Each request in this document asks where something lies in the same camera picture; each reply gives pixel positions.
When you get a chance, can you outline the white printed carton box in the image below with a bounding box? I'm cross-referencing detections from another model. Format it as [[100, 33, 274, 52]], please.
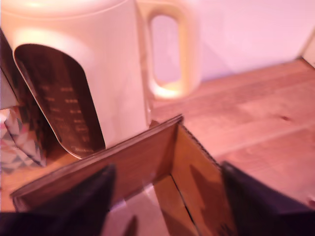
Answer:
[[299, 31, 315, 68]]

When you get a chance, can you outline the cardboard dice tower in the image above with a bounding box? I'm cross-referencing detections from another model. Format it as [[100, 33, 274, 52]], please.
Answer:
[[11, 114, 238, 236]]

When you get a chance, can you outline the triangle pattern tissue box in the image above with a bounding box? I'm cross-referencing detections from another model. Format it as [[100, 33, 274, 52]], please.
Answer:
[[0, 108, 47, 175]]

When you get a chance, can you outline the cream electric kettle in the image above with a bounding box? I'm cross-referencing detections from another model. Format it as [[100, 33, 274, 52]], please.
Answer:
[[0, 0, 201, 159]]

